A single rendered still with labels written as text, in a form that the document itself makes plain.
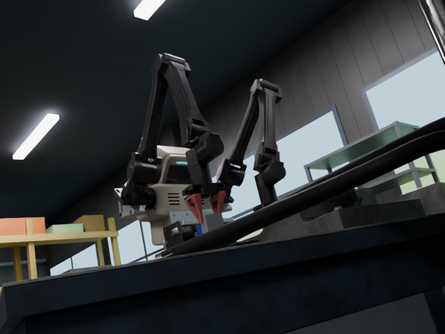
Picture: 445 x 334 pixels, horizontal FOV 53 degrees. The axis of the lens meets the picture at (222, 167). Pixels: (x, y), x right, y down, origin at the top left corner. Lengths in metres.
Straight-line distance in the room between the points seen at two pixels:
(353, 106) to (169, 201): 3.01
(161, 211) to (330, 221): 0.86
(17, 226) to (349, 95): 4.52
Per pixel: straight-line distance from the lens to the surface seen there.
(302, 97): 4.81
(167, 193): 1.70
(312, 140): 4.64
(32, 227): 6.61
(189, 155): 1.21
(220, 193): 1.19
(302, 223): 1.03
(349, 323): 0.75
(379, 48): 4.44
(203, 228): 1.17
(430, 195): 1.33
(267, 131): 1.56
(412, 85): 4.19
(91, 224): 7.06
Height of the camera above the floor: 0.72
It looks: 17 degrees up
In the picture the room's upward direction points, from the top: 13 degrees counter-clockwise
